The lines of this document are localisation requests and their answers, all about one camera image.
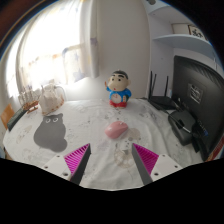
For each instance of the white printed tablecloth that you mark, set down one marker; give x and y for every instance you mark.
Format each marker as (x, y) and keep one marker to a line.
(90, 116)

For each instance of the black computer monitor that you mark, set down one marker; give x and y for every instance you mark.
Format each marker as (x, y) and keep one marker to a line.
(203, 96)

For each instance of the dark grey cat-shaped mouse pad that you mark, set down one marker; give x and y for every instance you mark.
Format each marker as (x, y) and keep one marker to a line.
(50, 133)

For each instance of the cartoon boy figurine clock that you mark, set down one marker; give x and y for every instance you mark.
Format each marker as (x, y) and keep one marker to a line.
(118, 90)

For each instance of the white star-print curtain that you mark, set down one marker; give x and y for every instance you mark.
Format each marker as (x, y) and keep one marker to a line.
(60, 40)

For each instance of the large white conch shell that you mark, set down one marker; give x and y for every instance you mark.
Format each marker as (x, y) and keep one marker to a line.
(50, 100)

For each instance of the black router with antennas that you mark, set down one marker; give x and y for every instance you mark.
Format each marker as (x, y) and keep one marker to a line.
(162, 101)

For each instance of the wooden model sailing ship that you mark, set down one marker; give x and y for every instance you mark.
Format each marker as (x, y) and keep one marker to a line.
(29, 99)

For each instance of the framed picture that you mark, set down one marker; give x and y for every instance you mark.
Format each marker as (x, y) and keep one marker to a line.
(197, 32)

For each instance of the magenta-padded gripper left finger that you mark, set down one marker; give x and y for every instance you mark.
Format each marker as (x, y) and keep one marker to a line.
(75, 160)

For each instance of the orange wooden chair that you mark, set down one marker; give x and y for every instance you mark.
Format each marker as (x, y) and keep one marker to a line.
(6, 115)

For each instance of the pink computer mouse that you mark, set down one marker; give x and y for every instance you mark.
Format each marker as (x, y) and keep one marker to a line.
(116, 130)

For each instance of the black computer keyboard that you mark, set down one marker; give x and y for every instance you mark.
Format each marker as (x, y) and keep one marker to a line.
(16, 119)

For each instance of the white wall shelf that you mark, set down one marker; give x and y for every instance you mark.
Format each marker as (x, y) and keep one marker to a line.
(183, 40)

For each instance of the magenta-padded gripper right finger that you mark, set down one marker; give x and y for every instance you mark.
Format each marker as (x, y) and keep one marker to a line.
(148, 160)

